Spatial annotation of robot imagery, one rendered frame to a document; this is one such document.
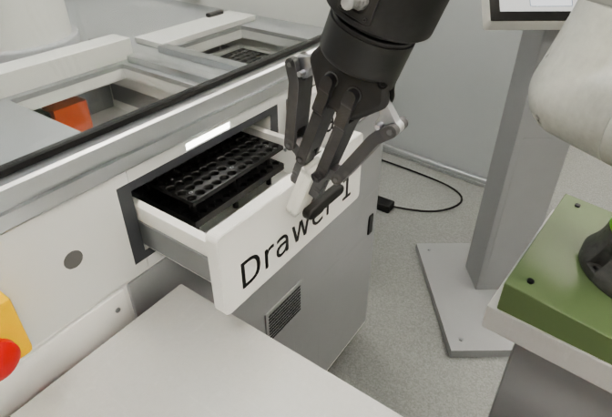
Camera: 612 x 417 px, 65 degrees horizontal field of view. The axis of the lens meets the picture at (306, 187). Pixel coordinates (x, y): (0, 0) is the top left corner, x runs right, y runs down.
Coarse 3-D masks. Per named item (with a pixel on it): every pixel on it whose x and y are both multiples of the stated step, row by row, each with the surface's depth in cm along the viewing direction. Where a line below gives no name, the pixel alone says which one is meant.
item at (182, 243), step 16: (256, 128) 75; (288, 160) 73; (256, 192) 70; (144, 208) 57; (144, 224) 58; (160, 224) 56; (176, 224) 54; (208, 224) 64; (144, 240) 60; (160, 240) 57; (176, 240) 55; (192, 240) 53; (176, 256) 57; (192, 256) 54; (208, 272) 54
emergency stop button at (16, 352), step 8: (0, 344) 41; (8, 344) 41; (16, 344) 42; (0, 352) 40; (8, 352) 41; (16, 352) 42; (0, 360) 41; (8, 360) 41; (16, 360) 42; (0, 368) 41; (8, 368) 41; (0, 376) 41
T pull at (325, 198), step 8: (328, 192) 57; (336, 192) 57; (312, 200) 56; (320, 200) 55; (328, 200) 56; (304, 208) 54; (312, 208) 54; (320, 208) 55; (304, 216) 54; (312, 216) 54
